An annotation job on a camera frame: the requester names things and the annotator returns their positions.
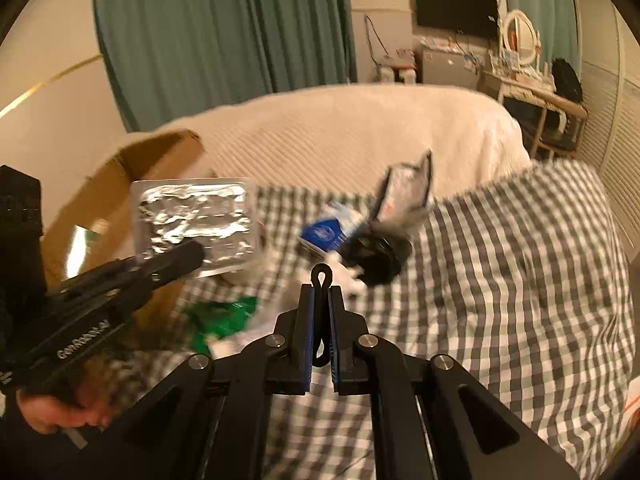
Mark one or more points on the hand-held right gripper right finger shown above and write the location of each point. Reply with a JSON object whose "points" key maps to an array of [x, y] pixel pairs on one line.
{"points": [[334, 320]]}

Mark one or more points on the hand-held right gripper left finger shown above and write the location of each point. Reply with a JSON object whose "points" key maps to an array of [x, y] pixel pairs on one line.
{"points": [[311, 320]]}

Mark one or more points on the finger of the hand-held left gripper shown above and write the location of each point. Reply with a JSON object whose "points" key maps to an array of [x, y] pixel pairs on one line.
{"points": [[150, 282], [165, 255]]}

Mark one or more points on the silver blister pack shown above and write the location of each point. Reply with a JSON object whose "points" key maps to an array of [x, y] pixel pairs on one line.
{"points": [[200, 210]]}

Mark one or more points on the green medicine box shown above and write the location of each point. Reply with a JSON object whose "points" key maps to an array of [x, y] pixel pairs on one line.
{"points": [[225, 320]]}

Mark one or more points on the blue tissue pack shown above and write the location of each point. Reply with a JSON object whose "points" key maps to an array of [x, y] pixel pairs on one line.
{"points": [[325, 235]]}

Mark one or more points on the brown cardboard box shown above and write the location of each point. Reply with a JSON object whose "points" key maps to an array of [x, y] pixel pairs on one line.
{"points": [[125, 175]]}

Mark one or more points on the person's left forearm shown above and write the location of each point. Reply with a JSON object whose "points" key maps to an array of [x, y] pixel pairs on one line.
{"points": [[35, 455]]}

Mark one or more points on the person's left hand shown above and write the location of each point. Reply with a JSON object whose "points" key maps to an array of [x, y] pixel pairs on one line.
{"points": [[60, 412]]}

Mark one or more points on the checkered cloth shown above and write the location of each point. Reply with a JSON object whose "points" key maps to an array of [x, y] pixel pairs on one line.
{"points": [[475, 285]]}

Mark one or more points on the white bedspread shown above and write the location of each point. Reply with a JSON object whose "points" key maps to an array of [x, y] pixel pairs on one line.
{"points": [[325, 135]]}

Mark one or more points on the wide green curtain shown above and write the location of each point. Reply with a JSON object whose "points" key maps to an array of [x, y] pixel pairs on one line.
{"points": [[225, 35]]}

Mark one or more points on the grey mini fridge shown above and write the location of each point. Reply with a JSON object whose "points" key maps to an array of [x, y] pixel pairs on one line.
{"points": [[450, 67]]}

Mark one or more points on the black television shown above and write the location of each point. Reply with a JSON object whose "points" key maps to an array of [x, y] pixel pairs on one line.
{"points": [[455, 10]]}

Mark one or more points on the black backpack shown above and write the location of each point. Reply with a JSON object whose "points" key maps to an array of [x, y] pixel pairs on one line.
{"points": [[567, 80]]}

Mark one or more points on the oval white mirror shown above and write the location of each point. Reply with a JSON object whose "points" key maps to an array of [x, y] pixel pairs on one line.
{"points": [[520, 37]]}

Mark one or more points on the white louvered wardrobe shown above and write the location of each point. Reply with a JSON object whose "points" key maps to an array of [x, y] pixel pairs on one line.
{"points": [[615, 110]]}

